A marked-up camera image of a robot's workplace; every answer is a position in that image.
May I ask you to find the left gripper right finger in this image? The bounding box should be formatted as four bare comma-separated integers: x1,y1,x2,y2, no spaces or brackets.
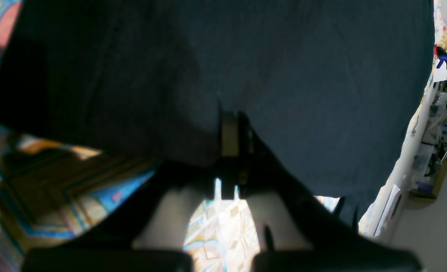
237,113,422,272

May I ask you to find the patterned tablecloth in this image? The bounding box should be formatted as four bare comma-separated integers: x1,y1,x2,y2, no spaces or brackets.
0,0,441,272

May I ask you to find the blue clamp upper left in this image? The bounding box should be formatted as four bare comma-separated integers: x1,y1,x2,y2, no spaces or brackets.
435,45,447,69

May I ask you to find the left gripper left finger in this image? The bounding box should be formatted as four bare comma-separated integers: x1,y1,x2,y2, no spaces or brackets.
22,113,239,272

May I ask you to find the black T-shirt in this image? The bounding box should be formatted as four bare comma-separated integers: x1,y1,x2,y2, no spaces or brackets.
0,0,435,225

